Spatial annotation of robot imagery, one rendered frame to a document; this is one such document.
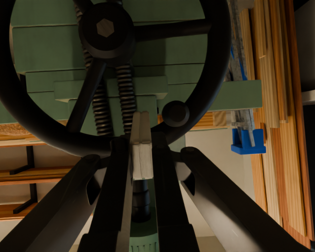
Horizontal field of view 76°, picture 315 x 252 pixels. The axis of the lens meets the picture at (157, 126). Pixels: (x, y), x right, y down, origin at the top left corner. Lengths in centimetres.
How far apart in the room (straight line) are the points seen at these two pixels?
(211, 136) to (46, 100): 273
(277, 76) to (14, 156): 343
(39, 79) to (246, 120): 108
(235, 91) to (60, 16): 39
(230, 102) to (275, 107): 137
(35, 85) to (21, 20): 13
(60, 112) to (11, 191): 337
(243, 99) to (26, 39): 46
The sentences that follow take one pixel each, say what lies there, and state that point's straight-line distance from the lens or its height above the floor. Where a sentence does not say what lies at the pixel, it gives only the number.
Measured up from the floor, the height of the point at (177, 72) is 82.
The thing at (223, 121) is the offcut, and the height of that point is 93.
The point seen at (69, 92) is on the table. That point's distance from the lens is 35.
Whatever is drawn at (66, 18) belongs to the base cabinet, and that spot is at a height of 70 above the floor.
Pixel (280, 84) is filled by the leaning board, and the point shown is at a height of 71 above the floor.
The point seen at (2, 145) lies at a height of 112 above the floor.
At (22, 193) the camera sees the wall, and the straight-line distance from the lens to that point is 371.
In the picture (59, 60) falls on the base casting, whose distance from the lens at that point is 47.
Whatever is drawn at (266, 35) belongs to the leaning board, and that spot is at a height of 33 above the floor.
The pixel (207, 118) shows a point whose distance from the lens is 60.
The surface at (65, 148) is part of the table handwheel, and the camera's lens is 25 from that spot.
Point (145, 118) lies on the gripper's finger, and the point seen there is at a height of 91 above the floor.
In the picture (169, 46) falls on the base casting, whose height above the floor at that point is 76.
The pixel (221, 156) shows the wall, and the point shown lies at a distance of 312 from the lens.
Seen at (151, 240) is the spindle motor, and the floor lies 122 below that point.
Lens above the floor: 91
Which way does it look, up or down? 2 degrees up
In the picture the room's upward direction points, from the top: 176 degrees clockwise
